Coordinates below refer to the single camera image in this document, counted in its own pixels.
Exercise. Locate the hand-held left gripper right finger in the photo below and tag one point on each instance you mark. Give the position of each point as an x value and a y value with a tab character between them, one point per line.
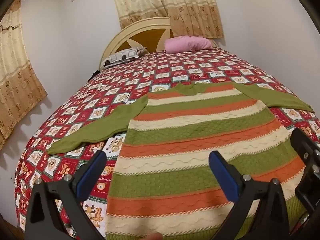
223	175

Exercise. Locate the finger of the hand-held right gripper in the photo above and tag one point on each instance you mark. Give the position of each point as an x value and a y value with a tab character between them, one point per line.
303	145

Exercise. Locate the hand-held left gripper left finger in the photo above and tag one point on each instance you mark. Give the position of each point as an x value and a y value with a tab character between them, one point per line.
93	172

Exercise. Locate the green orange striped knit sweater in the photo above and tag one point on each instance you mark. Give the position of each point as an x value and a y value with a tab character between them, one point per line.
187	130

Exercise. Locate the beige floral curtain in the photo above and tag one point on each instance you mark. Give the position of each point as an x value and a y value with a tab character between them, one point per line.
17	80
195	10
137	2

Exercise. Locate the red bear printed quilt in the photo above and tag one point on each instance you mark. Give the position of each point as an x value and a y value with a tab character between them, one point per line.
175	65

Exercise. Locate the white grey patterned pillow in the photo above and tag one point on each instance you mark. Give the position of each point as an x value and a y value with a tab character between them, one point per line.
125	56

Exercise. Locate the pink pillow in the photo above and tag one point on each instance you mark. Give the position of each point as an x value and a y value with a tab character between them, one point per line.
187	43

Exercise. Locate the cream wooden headboard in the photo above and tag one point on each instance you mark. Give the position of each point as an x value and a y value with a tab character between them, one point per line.
150	33

